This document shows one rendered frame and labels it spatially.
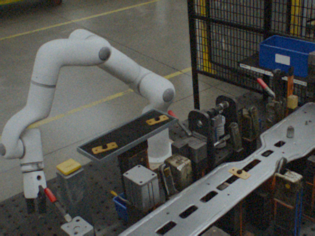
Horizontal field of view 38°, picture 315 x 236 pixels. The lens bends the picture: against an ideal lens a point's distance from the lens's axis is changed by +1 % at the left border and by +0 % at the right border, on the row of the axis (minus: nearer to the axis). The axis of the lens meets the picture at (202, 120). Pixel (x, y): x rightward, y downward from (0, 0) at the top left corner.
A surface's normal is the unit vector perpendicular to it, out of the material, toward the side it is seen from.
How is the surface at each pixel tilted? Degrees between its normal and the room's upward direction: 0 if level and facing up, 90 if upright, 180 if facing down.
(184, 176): 90
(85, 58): 93
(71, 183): 90
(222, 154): 0
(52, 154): 0
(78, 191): 90
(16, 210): 0
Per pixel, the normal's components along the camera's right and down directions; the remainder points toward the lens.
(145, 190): 0.73, 0.30
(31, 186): -0.61, 0.05
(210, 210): -0.05, -0.87
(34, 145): 0.69, -0.13
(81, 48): -0.03, 0.17
